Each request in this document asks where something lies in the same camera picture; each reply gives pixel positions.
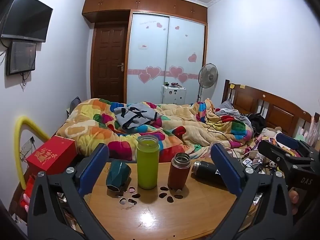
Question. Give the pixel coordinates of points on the wall power socket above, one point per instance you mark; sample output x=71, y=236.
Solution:
x=28, y=146

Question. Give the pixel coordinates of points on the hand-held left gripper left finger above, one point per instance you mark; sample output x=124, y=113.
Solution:
x=93, y=166

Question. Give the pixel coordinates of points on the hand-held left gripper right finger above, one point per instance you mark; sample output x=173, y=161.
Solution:
x=226, y=168

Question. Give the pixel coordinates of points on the brown wooden door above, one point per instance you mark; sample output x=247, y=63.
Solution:
x=108, y=62

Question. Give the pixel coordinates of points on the red-brown thermos flask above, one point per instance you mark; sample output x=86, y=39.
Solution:
x=178, y=172

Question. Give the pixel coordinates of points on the yellow foam tube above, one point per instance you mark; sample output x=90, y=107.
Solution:
x=21, y=150

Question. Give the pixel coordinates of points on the dark green faceted cup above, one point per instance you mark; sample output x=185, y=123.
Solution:
x=117, y=177

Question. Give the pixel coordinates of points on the red gift box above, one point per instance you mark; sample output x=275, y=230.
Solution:
x=52, y=157

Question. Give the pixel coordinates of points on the brown wooden headboard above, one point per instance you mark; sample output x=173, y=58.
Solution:
x=267, y=107

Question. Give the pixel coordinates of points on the grey and black garment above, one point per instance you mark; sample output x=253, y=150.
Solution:
x=136, y=116

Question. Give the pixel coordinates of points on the person's right hand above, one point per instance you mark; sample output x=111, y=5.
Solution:
x=294, y=198

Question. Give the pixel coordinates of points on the large black wall television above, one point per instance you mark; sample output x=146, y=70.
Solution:
x=27, y=17

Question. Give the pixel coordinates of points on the small white cabinet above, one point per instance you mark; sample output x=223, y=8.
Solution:
x=173, y=95

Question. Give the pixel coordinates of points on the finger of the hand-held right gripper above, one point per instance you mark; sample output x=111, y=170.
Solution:
x=287, y=138
x=277, y=152

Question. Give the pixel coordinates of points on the clear plastic bag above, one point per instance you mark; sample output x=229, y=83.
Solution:
x=313, y=127

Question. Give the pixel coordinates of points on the green bottle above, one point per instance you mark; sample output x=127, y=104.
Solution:
x=147, y=163

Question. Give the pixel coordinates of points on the white charger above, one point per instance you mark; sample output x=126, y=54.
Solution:
x=248, y=162

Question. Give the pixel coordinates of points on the grey pillow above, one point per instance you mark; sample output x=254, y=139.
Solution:
x=227, y=105

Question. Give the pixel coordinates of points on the black thermos flask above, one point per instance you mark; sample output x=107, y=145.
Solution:
x=207, y=171

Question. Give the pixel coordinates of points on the beige plush toy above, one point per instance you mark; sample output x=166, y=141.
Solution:
x=271, y=131

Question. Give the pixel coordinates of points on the standing electric fan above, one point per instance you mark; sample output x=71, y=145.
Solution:
x=208, y=76

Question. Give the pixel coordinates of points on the dark chair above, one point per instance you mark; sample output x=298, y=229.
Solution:
x=74, y=103

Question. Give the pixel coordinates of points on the brown wooden overhead cabinet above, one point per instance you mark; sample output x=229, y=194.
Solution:
x=145, y=5

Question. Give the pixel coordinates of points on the frosted sliding wardrobe with hearts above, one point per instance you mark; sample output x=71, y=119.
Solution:
x=166, y=60

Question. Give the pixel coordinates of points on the small black wall monitor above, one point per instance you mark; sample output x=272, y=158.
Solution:
x=21, y=57

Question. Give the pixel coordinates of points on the colourful patterned blanket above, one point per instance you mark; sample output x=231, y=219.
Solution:
x=150, y=127

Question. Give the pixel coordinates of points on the black clothing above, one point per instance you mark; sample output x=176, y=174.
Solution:
x=257, y=121

